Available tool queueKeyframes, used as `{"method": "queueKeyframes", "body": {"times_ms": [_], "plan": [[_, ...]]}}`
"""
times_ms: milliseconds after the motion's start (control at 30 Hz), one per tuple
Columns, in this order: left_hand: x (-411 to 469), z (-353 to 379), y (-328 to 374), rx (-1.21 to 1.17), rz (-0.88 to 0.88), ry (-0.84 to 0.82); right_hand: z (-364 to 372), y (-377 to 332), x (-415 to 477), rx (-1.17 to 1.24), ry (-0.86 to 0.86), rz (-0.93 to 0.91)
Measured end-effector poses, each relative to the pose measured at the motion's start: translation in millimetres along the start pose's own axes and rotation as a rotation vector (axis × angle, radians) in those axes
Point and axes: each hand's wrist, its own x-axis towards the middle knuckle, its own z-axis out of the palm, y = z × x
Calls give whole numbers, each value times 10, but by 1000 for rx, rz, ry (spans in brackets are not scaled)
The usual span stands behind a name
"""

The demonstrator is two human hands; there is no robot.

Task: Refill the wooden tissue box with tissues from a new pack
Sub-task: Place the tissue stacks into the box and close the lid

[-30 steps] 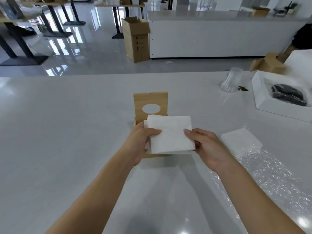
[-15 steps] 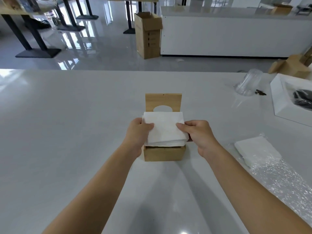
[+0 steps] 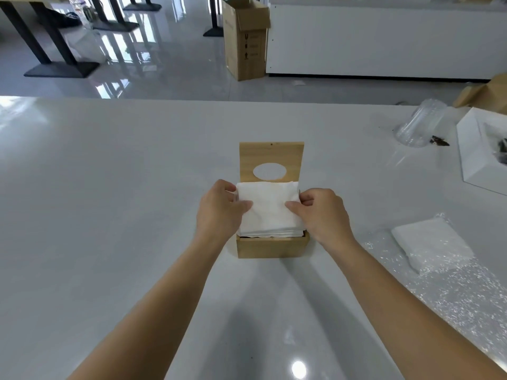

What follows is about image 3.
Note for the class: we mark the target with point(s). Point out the person's left thumb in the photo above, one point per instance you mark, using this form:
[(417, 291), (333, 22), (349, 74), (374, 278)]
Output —
[(241, 207)]

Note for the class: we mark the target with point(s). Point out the person's left forearm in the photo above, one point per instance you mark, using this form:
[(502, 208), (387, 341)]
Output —
[(158, 308)]

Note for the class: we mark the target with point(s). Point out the black table leg frame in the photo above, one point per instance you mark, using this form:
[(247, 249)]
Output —
[(51, 43), (113, 15), (140, 3)]

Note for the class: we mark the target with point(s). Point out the person's right hand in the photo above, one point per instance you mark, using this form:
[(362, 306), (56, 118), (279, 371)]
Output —
[(324, 219)]

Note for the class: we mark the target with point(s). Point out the person's right forearm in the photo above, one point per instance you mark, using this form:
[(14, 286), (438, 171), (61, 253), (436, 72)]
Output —
[(400, 312)]

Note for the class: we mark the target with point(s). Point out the stack of clear plastic cups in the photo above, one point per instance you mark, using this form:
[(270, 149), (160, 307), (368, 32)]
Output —
[(422, 122)]

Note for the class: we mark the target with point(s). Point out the wooden napkin box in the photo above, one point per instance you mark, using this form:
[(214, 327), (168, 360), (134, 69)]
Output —
[(273, 246)]

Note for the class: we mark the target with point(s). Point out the white counter cabinet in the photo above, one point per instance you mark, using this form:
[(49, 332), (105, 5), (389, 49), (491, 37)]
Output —
[(386, 37)]

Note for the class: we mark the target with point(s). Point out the person's left hand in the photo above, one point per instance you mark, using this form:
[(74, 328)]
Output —
[(216, 215)]

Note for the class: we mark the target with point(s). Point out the wooden box lid with oval hole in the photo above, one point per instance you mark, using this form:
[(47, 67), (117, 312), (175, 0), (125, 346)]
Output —
[(271, 160)]

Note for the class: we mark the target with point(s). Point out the tall cardboard box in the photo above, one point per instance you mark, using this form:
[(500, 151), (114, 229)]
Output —
[(245, 37)]

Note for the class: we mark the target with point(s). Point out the small dark debris piece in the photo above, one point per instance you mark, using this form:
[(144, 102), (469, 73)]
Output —
[(439, 141)]

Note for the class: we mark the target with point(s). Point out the white napkin pack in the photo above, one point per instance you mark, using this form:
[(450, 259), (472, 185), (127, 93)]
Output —
[(431, 243)]

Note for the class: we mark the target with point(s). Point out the clear plastic wrap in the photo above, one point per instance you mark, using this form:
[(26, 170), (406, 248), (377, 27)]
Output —
[(455, 288)]

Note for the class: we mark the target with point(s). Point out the person's right thumb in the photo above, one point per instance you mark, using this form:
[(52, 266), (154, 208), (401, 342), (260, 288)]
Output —
[(296, 210)]

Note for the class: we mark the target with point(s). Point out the black table pedestal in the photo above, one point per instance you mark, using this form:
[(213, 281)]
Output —
[(215, 19)]

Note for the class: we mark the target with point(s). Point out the brown cardboard box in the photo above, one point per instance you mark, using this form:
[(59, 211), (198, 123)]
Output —
[(481, 94)]

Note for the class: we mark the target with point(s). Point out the clear plastic bag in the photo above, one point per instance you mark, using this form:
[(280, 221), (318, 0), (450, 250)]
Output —
[(85, 43)]

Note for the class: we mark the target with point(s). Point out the white square tray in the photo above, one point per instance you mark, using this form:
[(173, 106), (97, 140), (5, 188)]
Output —
[(483, 148)]

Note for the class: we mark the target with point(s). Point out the stack of white napkins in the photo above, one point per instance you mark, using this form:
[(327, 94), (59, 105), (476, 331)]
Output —
[(267, 209)]

